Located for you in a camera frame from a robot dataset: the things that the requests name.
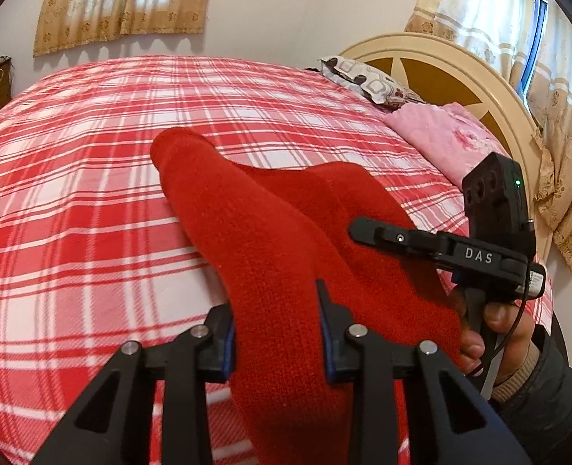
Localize red knitted sweater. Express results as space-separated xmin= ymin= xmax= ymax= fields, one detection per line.
xmin=150 ymin=128 xmax=460 ymax=464

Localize dark jacket sleeve forearm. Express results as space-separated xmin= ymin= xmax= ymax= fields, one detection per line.
xmin=491 ymin=325 xmax=572 ymax=464

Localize person's right hand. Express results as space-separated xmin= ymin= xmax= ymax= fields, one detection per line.
xmin=448 ymin=286 xmax=537 ymax=386

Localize pink floral blanket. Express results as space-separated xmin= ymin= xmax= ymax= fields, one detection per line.
xmin=384 ymin=103 xmax=510 ymax=188

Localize red white plaid bedspread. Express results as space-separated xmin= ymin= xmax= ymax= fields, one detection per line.
xmin=0 ymin=53 xmax=556 ymax=465

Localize cream wooden headboard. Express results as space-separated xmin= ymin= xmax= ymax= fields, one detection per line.
xmin=340 ymin=33 xmax=553 ymax=260

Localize grey white patterned pillow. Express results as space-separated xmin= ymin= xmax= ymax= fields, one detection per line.
xmin=320 ymin=56 xmax=425 ymax=111

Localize beige curtain by headboard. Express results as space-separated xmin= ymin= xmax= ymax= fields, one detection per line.
xmin=406 ymin=0 xmax=572 ymax=270

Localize beige patterned window curtain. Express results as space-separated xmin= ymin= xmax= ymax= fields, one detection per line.
xmin=33 ymin=0 xmax=209 ymax=58

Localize black camera box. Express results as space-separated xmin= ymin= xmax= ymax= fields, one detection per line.
xmin=461 ymin=152 xmax=536 ymax=260

